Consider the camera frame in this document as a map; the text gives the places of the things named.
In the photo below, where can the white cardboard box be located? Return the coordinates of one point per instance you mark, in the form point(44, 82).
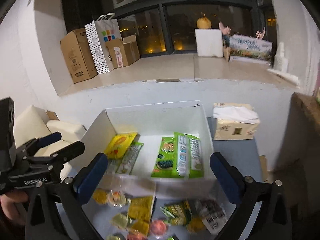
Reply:
point(155, 120)

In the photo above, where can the white plastic bottle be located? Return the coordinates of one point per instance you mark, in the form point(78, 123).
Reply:
point(280, 57)

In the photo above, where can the green yellow snack packet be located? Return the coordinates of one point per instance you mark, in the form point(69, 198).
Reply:
point(176, 213)

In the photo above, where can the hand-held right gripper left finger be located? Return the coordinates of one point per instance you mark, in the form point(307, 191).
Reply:
point(92, 178)

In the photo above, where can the yellow jelly cup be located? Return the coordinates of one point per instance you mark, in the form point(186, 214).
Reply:
point(100, 196)

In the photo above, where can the clear plastic bag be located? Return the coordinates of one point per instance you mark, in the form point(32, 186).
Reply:
point(135, 185)

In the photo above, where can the white green snack packet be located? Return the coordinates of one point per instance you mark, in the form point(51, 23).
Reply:
point(196, 157)

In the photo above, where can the small cardboard box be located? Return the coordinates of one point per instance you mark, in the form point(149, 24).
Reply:
point(52, 115)

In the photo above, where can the small yellow packet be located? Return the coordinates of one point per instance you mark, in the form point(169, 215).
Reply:
point(140, 227)

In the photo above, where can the flat cardboard piece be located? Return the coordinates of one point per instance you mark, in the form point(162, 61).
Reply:
point(263, 167)

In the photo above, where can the dotted white paper bag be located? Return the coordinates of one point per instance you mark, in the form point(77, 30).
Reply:
point(102, 45)

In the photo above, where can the clear packet with white label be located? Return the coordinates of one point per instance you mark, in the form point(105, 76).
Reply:
point(212, 217)

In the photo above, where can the pale green small packet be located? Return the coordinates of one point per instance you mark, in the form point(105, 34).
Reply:
point(120, 220)

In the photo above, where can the white foam box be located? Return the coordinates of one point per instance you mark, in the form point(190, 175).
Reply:
point(208, 42)

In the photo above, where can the red jelly cup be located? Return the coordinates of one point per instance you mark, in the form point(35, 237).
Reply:
point(136, 237)

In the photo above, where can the pink pig figure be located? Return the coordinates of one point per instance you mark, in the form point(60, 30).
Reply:
point(226, 33)

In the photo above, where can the yellow noodle snack packet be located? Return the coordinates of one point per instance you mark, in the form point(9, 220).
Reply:
point(140, 208)

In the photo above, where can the brown wooden cabinet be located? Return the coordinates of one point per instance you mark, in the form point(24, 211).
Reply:
point(305, 142)

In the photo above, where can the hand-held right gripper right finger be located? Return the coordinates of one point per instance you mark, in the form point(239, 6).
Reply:
point(225, 178)

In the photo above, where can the printed long carton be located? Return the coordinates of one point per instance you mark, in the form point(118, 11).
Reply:
point(251, 48)

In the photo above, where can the person's left hand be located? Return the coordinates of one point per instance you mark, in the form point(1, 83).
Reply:
point(11, 207)

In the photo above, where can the small pink pig cutout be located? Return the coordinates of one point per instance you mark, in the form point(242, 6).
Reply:
point(260, 34)

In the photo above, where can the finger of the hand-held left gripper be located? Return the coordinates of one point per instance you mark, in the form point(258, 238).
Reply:
point(51, 137)
point(72, 148)

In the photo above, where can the clear orange jelly cup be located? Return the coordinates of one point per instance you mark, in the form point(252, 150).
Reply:
point(117, 198)

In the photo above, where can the clear green snack packet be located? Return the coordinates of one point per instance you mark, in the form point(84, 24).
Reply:
point(130, 157)

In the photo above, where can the open brown cardboard box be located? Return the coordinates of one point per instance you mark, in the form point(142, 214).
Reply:
point(125, 52)

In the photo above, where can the yellow tissue pack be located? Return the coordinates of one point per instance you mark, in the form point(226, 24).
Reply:
point(235, 127)

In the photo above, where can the tall brown cardboard box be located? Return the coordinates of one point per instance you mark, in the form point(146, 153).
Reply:
point(76, 60)

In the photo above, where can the cream sofa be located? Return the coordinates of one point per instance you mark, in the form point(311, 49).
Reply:
point(30, 125)

